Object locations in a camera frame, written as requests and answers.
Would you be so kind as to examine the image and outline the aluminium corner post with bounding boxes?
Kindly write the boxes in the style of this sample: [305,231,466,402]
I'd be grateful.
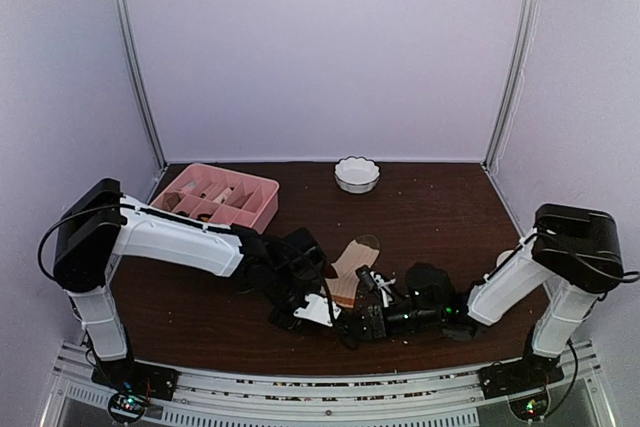
[483,0,539,174]
[114,0,168,170]

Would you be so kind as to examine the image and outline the white cup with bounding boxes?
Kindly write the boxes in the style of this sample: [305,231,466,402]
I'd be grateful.
[496,250,515,270]

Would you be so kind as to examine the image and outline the striped beige brown sock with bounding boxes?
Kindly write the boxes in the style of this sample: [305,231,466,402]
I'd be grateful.
[326,234,380,312]

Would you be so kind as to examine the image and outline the pink divided organizer tray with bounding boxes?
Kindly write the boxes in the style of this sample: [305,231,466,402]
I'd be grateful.
[151,164,279,233]

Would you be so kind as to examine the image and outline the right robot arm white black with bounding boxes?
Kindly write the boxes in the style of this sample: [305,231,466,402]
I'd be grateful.
[352,203,639,389]

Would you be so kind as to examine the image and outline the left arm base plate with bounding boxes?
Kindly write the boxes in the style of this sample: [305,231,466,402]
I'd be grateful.
[89,348,179,401]

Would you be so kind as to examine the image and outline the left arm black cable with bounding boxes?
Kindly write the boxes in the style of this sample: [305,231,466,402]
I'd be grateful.
[299,251,361,352]

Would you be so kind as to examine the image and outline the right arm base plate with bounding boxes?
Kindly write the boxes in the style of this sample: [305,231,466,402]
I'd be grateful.
[477,358,564,399]

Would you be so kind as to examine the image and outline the right aluminium corner post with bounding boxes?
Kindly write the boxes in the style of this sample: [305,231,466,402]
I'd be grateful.
[483,0,539,174]

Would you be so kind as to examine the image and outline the left aluminium corner post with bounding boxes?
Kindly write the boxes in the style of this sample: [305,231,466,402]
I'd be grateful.
[114,0,168,170]

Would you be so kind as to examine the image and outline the aluminium front table rail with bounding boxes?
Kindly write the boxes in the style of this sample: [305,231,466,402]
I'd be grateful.
[35,341,623,426]

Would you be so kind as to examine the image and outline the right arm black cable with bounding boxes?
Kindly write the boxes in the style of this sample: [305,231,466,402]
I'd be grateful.
[529,229,640,303]

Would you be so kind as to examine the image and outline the white scalloped ceramic bowl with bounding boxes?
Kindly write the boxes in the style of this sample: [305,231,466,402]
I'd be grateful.
[334,156,381,194]

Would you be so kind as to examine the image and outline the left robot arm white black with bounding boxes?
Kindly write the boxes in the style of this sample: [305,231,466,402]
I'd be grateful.
[37,178,348,391]

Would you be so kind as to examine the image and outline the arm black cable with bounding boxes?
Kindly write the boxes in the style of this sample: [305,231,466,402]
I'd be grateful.
[529,229,640,303]
[299,251,361,352]

